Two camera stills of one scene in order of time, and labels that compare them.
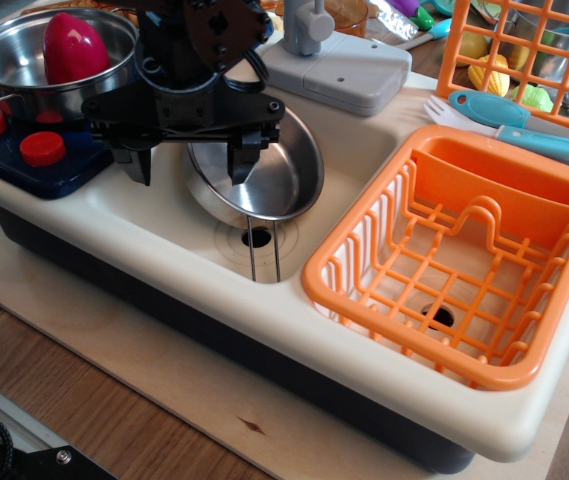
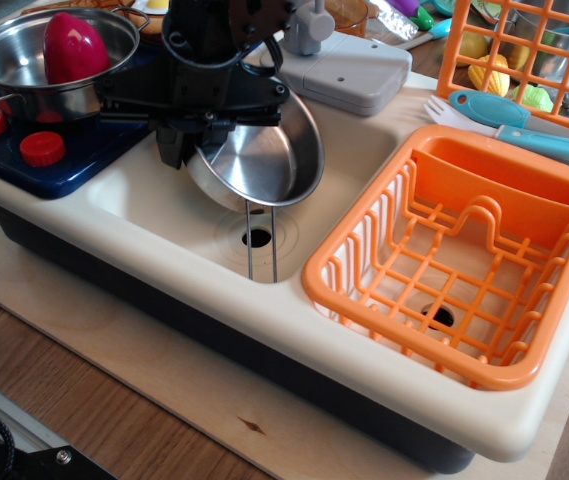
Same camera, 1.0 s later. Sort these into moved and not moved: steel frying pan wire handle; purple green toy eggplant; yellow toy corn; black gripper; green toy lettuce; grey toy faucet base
Moved: black gripper; steel frying pan wire handle
Not moved: green toy lettuce; purple green toy eggplant; grey toy faucet base; yellow toy corn
